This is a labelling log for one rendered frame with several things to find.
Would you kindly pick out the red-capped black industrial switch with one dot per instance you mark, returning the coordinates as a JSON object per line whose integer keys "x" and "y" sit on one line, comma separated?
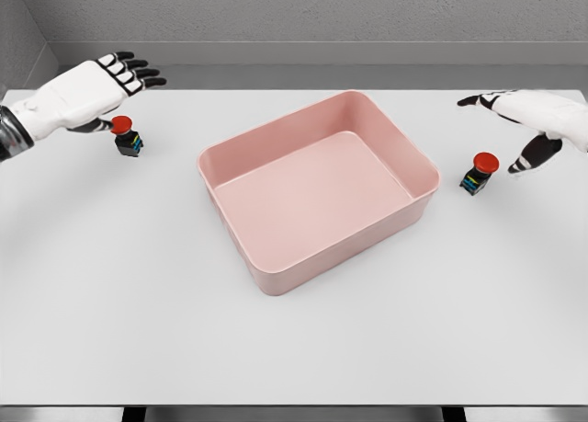
{"x": 479, "y": 174}
{"x": 127, "y": 135}

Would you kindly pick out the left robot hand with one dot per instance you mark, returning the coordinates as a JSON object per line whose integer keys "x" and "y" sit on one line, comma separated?
{"x": 87, "y": 91}

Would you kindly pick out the pink plastic basket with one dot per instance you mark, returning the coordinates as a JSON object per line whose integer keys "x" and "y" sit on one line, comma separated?
{"x": 317, "y": 192}

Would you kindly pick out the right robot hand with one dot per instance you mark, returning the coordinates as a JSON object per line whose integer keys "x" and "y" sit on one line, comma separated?
{"x": 537, "y": 107}

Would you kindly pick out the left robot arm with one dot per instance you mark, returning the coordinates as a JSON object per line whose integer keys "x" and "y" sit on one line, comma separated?
{"x": 23, "y": 123}

